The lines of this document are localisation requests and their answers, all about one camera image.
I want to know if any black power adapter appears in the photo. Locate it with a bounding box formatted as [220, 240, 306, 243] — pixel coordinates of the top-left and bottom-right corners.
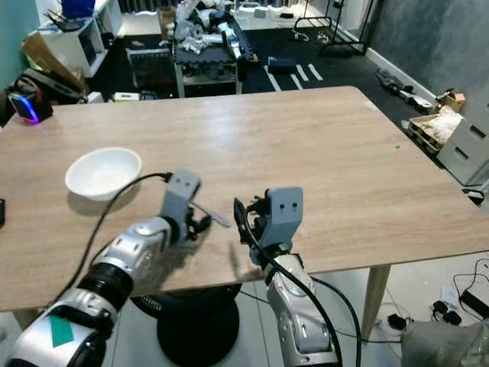
[457, 288, 489, 320]

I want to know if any cluttered metal cart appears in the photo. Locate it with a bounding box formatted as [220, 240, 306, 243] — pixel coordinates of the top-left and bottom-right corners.
[170, 0, 251, 97]

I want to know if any wooden crate with white filling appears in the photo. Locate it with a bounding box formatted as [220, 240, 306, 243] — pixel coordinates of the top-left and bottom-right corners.
[408, 104, 467, 155]

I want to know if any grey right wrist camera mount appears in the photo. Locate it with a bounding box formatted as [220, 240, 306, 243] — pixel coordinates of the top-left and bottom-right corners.
[267, 187, 306, 248]

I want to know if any white round bowl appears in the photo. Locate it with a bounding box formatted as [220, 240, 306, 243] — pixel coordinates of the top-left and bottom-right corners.
[65, 148, 144, 203]

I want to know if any blue plastic bin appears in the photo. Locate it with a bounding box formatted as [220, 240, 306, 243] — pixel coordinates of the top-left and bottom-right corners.
[60, 0, 96, 20]

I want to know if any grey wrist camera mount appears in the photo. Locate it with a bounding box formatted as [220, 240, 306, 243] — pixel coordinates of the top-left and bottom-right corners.
[160, 169, 202, 232]
[267, 187, 306, 248]

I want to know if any white low cabinet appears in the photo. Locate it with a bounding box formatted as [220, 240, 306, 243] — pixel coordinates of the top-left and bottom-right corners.
[38, 17, 108, 77]

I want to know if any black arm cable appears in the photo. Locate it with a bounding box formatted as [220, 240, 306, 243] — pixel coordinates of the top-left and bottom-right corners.
[60, 173, 173, 308]
[246, 220, 363, 367]

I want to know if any silver metal spoon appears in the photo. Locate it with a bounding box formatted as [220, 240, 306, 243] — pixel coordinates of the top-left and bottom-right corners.
[192, 200, 232, 229]

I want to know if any black headset with blue light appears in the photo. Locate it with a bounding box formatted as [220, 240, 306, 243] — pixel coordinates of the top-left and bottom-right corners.
[8, 84, 54, 125]

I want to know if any black metal clothes rack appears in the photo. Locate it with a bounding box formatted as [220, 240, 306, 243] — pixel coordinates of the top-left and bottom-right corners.
[292, 0, 379, 57]

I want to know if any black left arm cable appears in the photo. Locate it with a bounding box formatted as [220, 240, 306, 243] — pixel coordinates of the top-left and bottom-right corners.
[60, 173, 173, 308]

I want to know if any black plastic crate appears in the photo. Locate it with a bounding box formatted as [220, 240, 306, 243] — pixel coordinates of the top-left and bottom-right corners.
[127, 48, 176, 93]

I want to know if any grey robot leg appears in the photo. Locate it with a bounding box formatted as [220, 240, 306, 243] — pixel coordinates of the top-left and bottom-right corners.
[403, 320, 489, 367]

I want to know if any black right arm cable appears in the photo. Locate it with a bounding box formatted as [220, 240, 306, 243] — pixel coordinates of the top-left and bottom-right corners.
[246, 220, 363, 367]

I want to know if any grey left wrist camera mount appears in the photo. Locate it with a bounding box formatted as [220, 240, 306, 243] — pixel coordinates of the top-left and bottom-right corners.
[160, 169, 202, 232]

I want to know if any grey drawer cabinet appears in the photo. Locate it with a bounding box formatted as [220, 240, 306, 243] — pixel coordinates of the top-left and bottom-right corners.
[436, 92, 489, 188]

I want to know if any wooden table leg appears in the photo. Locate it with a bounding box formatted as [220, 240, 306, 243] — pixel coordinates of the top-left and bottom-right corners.
[360, 265, 393, 342]

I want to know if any brown cardboard box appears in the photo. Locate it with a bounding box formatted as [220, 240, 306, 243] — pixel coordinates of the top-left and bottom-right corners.
[21, 32, 89, 94]

